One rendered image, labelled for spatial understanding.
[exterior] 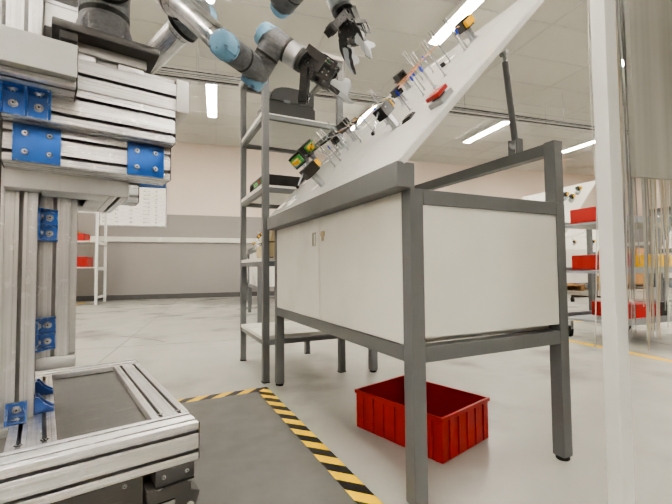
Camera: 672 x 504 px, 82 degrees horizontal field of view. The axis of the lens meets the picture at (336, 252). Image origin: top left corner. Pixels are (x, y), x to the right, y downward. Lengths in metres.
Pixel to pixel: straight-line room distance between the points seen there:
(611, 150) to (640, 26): 0.30
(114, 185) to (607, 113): 1.18
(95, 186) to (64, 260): 0.24
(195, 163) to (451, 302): 8.24
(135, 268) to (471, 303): 8.12
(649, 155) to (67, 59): 1.22
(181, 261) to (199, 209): 1.16
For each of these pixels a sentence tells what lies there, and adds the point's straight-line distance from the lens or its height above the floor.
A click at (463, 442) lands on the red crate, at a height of 0.03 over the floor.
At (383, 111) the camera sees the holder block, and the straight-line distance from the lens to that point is 1.36.
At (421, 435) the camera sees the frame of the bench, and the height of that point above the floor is 0.19.
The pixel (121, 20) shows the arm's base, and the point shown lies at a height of 1.24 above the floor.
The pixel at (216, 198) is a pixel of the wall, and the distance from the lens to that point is 8.85.
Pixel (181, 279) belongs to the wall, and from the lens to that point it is 8.74.
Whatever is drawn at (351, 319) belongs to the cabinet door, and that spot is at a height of 0.43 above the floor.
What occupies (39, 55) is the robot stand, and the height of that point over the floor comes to 1.03.
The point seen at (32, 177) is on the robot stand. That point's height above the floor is 0.83.
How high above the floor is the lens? 0.60
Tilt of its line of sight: 2 degrees up
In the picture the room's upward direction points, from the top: 1 degrees counter-clockwise
